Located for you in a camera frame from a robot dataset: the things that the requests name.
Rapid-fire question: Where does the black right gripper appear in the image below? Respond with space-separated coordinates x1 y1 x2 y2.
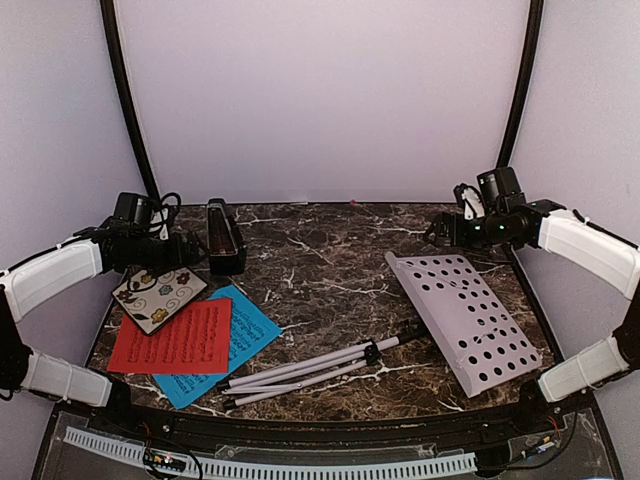
423 210 515 258

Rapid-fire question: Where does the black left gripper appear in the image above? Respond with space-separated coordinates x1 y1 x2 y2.
130 231 210 278

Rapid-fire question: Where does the red sheet music page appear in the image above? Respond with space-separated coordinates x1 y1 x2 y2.
107 298 232 375

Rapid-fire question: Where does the white perforated music stand desk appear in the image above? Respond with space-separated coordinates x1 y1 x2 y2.
385 251 542 398

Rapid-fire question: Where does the white folding tripod stand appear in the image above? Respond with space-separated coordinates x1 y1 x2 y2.
217 323 428 411

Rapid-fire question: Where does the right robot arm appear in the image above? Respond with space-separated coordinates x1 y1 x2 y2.
424 167 639 434

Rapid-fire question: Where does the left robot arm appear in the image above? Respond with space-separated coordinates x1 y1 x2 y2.
1 192 206 436

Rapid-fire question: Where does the black metronome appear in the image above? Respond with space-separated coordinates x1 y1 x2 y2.
206 198 247 276

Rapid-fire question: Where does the floral square ceramic tile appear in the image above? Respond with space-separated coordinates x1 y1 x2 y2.
112 268 207 336

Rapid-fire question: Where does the blue sheet music page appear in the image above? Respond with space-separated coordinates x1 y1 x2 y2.
153 286 282 410

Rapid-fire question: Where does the grey slotted cable duct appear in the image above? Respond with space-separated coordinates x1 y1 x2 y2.
63 427 477 480

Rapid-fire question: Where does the black right frame post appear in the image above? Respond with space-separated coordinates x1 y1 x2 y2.
496 0 545 168

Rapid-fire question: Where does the black frame post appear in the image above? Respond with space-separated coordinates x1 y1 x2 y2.
496 0 545 168
99 0 160 200

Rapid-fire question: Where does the black left frame post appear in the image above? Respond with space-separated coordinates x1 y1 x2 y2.
99 0 160 200

